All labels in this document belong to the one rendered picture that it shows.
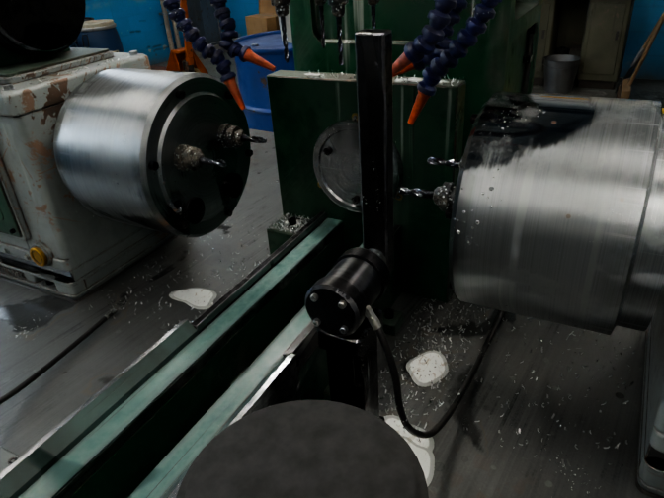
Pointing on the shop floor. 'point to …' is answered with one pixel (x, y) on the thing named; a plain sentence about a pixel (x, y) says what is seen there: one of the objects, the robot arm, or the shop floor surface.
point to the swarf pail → (560, 72)
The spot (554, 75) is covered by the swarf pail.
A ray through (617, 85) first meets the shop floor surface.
